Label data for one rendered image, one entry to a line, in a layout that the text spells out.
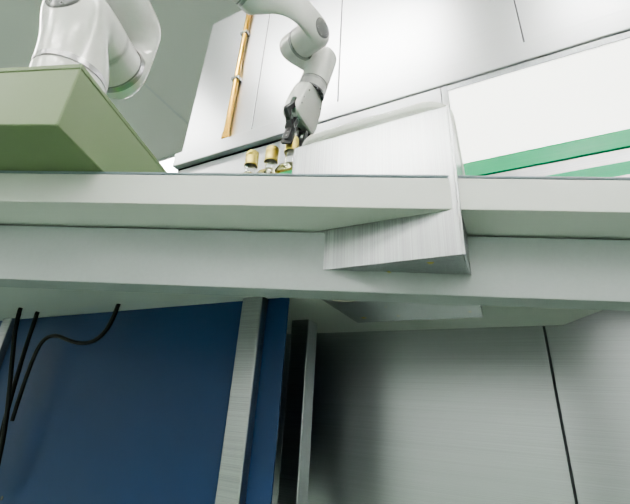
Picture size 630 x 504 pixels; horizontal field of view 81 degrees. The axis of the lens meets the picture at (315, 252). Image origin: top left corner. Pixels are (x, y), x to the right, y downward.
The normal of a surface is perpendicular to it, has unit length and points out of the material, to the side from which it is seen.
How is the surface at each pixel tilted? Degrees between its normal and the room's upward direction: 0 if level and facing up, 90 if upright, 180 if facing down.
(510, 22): 90
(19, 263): 90
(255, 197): 90
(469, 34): 90
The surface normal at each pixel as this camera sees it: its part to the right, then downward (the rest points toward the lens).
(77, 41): 0.55, -0.28
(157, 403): -0.44, -0.37
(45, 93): -0.07, -0.40
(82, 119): 1.00, 0.03
